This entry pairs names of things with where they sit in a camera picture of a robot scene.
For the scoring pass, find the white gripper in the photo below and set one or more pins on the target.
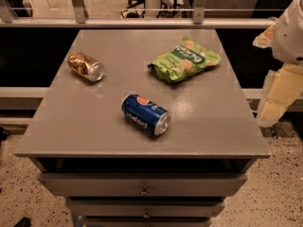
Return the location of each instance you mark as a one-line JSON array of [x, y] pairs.
[[290, 38]]

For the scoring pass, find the orange soda can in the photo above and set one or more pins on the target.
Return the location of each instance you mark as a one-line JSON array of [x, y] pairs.
[[86, 66]]

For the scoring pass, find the blue Pepsi can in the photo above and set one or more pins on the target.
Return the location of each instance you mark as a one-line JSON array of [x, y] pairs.
[[146, 113]]

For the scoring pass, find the green snack bag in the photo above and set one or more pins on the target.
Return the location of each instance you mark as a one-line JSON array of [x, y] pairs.
[[186, 60]]

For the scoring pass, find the grey drawer cabinet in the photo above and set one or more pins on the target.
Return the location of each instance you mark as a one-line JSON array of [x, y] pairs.
[[133, 151]]

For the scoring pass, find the top drawer with knob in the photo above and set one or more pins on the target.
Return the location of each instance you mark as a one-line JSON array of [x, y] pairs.
[[142, 185]]

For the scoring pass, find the metal railing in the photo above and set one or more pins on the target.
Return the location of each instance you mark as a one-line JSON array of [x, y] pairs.
[[134, 13]]

